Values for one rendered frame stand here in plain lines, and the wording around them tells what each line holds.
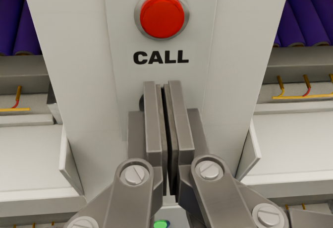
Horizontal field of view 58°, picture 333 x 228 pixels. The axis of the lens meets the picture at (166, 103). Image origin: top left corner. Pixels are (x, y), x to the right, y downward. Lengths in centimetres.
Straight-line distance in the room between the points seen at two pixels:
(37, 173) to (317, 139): 19
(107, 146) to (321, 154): 15
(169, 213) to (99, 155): 7
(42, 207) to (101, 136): 9
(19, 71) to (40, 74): 1
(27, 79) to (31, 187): 7
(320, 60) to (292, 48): 2
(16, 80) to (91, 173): 9
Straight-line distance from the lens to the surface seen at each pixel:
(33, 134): 22
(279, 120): 23
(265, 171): 21
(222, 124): 16
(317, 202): 42
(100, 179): 19
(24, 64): 23
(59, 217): 37
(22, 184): 21
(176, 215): 22
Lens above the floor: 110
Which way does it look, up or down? 41 degrees down
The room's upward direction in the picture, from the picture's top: 1 degrees clockwise
